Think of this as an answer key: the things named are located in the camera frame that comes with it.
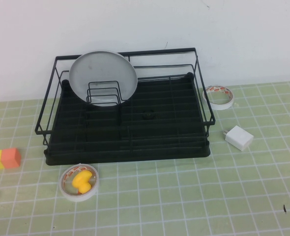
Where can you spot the grey round plate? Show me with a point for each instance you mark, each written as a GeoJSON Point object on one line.
{"type": "Point", "coordinates": [98, 68]}

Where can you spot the white tape roll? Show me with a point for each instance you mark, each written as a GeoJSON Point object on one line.
{"type": "Point", "coordinates": [81, 198]}
{"type": "Point", "coordinates": [218, 107]}

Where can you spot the yellow rubber duck toy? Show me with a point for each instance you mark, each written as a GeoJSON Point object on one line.
{"type": "Point", "coordinates": [82, 182]}

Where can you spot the green checked tablecloth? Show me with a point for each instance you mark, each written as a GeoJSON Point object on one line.
{"type": "Point", "coordinates": [233, 196]}

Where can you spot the orange cube block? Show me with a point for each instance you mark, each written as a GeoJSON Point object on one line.
{"type": "Point", "coordinates": [11, 158]}

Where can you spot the white USB wall charger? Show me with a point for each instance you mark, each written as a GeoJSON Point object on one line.
{"type": "Point", "coordinates": [239, 138]}

